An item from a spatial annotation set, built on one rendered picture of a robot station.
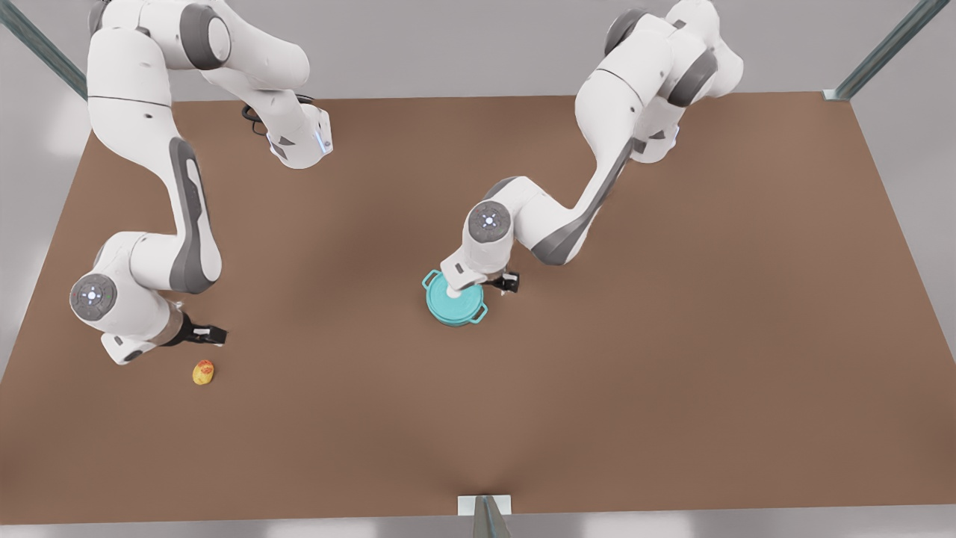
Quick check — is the black cable loop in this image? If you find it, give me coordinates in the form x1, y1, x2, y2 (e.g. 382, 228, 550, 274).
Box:
241, 94, 315, 137

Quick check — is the teal pot lid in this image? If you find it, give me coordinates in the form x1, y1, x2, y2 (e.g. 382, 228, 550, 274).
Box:
426, 275, 485, 323

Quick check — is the teal pot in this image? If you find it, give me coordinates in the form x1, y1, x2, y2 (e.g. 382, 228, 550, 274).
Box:
422, 270, 489, 327

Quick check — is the silver frame post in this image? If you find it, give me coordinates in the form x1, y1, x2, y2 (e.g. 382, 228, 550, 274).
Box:
458, 494, 513, 538
822, 0, 951, 102
0, 0, 89, 101

